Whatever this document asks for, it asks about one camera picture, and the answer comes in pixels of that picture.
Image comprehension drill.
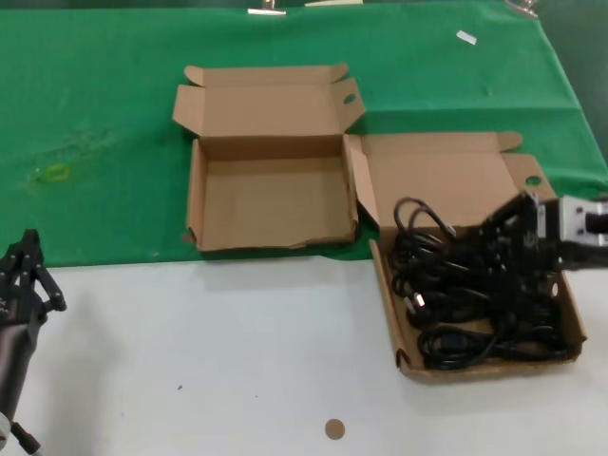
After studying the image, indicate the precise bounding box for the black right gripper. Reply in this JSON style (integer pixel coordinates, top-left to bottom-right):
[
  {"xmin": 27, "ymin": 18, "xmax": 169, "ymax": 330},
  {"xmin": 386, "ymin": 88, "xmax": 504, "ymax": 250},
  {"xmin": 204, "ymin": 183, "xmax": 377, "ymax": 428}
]
[{"xmin": 474, "ymin": 192, "xmax": 571, "ymax": 299}]

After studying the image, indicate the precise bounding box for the open cardboard box torn edge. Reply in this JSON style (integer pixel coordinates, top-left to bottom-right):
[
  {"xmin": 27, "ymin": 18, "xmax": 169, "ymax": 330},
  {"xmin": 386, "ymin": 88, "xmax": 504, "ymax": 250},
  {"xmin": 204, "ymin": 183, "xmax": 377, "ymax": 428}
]
[{"xmin": 173, "ymin": 63, "xmax": 367, "ymax": 252}]

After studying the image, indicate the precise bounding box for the metal cloth clip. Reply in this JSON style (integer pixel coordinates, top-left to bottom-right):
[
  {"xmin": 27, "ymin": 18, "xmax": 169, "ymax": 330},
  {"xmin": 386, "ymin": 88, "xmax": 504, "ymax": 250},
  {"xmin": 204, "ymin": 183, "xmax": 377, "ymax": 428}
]
[
  {"xmin": 503, "ymin": 0, "xmax": 540, "ymax": 19},
  {"xmin": 246, "ymin": 0, "xmax": 288, "ymax": 16}
]

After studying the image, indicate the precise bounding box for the green table cloth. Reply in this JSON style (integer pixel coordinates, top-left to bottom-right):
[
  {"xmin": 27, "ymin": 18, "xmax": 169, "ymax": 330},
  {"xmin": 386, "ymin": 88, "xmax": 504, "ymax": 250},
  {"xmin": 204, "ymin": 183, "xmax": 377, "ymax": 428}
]
[{"xmin": 0, "ymin": 1, "xmax": 608, "ymax": 270}]

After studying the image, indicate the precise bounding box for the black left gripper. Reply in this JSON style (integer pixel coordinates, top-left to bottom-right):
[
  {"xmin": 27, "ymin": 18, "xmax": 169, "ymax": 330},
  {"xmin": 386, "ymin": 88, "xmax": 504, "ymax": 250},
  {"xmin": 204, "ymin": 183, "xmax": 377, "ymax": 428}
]
[{"xmin": 0, "ymin": 229, "xmax": 68, "ymax": 415}]

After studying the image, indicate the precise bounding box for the black tangled power cable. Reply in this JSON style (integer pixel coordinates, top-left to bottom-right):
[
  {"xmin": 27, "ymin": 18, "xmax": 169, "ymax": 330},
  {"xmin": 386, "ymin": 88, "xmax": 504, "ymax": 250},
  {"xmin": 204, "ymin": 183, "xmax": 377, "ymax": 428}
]
[{"xmin": 389, "ymin": 227, "xmax": 561, "ymax": 333}]

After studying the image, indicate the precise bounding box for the left arm cable with connector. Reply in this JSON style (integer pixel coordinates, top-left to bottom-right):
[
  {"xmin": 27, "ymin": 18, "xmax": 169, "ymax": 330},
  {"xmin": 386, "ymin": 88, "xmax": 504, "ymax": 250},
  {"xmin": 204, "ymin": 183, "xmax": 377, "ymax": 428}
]
[{"xmin": 9, "ymin": 421, "xmax": 45, "ymax": 456}]

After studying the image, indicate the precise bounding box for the black cable with silver plug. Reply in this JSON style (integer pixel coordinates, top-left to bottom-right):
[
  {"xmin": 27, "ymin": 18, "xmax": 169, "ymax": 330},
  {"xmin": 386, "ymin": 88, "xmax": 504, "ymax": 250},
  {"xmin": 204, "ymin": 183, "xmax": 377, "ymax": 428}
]
[{"xmin": 401, "ymin": 284, "xmax": 504, "ymax": 329}]

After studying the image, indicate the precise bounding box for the black coiled power cable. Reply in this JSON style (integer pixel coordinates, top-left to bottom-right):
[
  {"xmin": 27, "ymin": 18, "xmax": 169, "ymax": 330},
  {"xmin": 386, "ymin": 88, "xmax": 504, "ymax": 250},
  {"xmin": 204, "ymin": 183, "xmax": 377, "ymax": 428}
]
[{"xmin": 417, "ymin": 327, "xmax": 571, "ymax": 371}]

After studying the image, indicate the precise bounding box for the open cardboard box intact edge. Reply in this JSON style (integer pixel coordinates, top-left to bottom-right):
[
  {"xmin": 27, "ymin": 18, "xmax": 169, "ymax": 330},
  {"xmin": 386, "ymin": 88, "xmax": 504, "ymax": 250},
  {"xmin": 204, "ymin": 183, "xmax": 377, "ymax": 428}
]
[{"xmin": 342, "ymin": 131, "xmax": 589, "ymax": 386}]

